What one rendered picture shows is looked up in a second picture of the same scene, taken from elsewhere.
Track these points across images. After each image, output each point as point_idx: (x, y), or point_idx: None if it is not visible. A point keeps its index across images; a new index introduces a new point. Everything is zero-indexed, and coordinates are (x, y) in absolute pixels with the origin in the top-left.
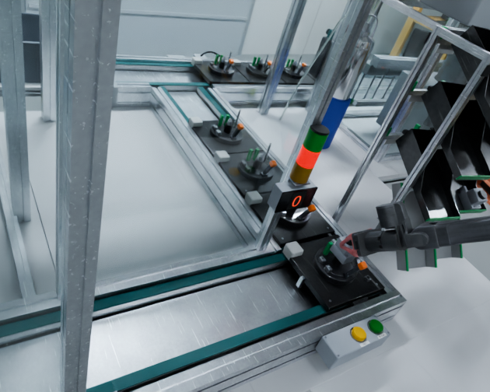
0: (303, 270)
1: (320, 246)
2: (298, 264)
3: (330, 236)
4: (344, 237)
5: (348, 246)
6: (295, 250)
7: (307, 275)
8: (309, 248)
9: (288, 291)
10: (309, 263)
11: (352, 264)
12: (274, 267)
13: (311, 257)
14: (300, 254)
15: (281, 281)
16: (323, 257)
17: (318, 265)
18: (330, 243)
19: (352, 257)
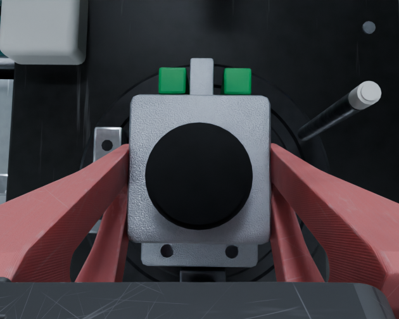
0: (24, 150)
1: (226, 42)
2: (19, 112)
3: (339, 3)
4: (197, 115)
5: (145, 231)
6: (17, 38)
7: (21, 185)
8: (151, 38)
9: None
10: (83, 121)
11: (303, 224)
12: (2, 69)
13: (125, 90)
14: (67, 62)
15: None
16: (118, 136)
17: (82, 166)
18: (164, 87)
19: (218, 266)
